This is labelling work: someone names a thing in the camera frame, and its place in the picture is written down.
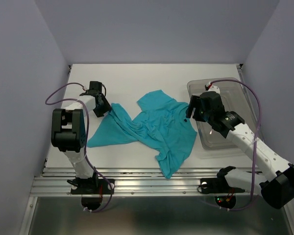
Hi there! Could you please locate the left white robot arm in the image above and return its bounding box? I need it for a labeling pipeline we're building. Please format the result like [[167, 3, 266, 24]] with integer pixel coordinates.
[[51, 83, 114, 194]]

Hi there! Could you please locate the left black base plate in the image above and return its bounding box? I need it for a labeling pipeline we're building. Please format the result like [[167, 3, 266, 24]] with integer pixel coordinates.
[[67, 178, 115, 195]]

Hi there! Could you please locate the turquoise t shirt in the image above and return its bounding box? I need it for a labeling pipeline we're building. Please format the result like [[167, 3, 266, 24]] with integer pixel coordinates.
[[87, 90, 197, 179]]

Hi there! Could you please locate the clear plastic bin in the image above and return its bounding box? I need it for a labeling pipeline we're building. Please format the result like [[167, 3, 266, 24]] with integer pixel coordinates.
[[187, 77, 258, 150]]

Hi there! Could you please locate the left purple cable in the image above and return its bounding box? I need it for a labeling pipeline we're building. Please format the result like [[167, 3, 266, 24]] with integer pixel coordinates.
[[45, 83, 116, 213]]

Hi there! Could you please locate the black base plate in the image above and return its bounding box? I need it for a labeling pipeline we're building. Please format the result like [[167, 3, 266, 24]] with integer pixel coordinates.
[[67, 178, 115, 195], [197, 178, 245, 194]]

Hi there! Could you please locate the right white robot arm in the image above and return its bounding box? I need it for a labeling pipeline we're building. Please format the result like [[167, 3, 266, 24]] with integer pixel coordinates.
[[186, 91, 294, 209]]

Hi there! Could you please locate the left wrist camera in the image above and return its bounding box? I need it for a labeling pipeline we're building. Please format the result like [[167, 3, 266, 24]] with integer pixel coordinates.
[[89, 81, 106, 93]]

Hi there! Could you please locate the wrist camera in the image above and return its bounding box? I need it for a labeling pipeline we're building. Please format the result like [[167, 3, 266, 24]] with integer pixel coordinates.
[[89, 81, 106, 93], [204, 82, 220, 94]]

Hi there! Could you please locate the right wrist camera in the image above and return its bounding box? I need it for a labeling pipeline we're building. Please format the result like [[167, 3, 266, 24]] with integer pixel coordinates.
[[204, 82, 220, 94]]

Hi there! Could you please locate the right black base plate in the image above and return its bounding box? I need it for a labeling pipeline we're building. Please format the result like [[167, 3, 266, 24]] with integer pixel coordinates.
[[197, 178, 245, 194]]

